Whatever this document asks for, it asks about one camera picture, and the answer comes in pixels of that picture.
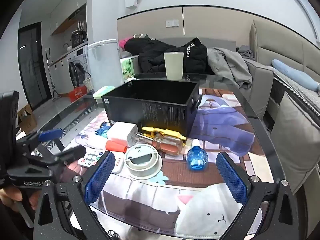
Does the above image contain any dark grey cloth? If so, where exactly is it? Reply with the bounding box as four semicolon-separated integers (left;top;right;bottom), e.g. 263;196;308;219
237;45;256;61

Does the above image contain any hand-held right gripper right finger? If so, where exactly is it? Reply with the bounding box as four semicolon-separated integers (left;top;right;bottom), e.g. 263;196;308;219
216;152;299;240

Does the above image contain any white cylindrical appliance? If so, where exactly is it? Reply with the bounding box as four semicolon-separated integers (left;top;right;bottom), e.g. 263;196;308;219
87;39;125;93

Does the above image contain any beige cup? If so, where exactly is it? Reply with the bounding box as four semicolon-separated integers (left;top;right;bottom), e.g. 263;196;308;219
163;52;184;81

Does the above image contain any black jacket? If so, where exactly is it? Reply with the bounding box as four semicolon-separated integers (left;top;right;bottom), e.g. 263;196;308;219
124;37;186;73

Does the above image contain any green tissue pack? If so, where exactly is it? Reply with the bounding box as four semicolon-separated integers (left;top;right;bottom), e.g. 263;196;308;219
120;57;136;81

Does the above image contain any yellow utility knife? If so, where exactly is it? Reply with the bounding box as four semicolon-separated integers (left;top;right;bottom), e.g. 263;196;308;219
141;127;187;146

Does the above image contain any small blue bottle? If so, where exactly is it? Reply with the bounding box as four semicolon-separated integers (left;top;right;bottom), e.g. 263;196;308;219
186;139;209;172

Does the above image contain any blue pillow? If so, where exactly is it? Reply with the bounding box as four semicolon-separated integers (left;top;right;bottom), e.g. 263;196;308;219
271;59;320;93

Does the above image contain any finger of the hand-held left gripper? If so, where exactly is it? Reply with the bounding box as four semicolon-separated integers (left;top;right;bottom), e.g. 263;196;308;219
25;145;87;171
16;128;63;152

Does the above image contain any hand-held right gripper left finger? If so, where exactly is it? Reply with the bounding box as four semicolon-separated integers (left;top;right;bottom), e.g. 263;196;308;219
33;151;117;240

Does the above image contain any pink hat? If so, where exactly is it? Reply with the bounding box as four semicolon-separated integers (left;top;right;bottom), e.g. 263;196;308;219
119;38;131;51

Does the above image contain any black door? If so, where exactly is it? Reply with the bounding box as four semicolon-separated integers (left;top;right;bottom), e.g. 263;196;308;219
18;21;52;105

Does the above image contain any grey cushion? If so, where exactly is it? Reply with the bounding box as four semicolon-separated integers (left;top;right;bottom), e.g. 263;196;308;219
271;91;320;193

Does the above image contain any mop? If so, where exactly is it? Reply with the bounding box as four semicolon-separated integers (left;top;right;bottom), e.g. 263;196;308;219
45;50;61;101

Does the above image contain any black microwave oven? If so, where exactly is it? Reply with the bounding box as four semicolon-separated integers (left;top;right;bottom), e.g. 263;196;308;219
71;30;88;49

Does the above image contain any clear handle screwdriver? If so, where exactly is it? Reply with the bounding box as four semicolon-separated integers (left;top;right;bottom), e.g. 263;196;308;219
136;132;186;157

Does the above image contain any white basket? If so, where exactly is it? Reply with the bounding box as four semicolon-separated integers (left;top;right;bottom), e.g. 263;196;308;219
83;77;94;92

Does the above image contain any small blue packet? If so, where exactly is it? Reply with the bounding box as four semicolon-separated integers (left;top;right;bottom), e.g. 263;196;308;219
96;126;111;138

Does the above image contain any white remote with coloured buttons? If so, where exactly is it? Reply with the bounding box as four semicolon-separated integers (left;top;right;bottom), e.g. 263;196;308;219
77;149;125;174

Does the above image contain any white wall cabinet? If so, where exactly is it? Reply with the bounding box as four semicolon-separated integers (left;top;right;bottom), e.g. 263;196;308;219
50;2;87;36

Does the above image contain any grey sofa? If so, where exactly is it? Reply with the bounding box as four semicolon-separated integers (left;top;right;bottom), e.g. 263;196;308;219
120;37;275;121

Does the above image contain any brown cardboard box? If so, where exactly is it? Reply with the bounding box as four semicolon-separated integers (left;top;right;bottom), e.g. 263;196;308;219
17;104;38;134

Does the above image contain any grey mattress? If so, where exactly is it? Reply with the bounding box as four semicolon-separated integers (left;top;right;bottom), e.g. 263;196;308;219
269;66;320;132

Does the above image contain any white charger adapter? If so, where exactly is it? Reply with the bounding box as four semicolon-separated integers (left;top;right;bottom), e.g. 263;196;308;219
107;121;139;147

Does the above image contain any green lidded container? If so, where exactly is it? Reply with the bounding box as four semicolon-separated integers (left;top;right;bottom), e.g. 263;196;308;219
93;86;116;103

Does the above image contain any black printed garment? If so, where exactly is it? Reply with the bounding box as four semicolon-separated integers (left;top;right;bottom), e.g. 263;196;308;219
183;37;208;75

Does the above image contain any beige bed headboard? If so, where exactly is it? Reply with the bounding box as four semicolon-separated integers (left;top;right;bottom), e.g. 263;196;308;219
250;19;320;87

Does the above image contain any black cardboard box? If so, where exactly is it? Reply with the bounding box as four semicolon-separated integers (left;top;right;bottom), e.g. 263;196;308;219
101;79;202;140

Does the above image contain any grey hoodie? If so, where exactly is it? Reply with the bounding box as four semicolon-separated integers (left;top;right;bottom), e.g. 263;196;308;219
207;47;253;89

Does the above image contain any white glue bottle orange cap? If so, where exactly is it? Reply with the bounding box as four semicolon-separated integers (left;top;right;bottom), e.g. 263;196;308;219
87;132;127;153

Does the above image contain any white washing machine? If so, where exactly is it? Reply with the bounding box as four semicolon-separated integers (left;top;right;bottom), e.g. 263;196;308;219
67;45;91;93

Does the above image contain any red box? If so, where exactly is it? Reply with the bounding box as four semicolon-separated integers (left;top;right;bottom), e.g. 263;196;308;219
68;85;88;103

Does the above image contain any printed table mat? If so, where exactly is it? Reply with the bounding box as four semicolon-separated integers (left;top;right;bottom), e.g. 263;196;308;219
16;87;276;240

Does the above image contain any person's left hand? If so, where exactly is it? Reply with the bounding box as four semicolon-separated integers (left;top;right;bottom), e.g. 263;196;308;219
0;187;42;212

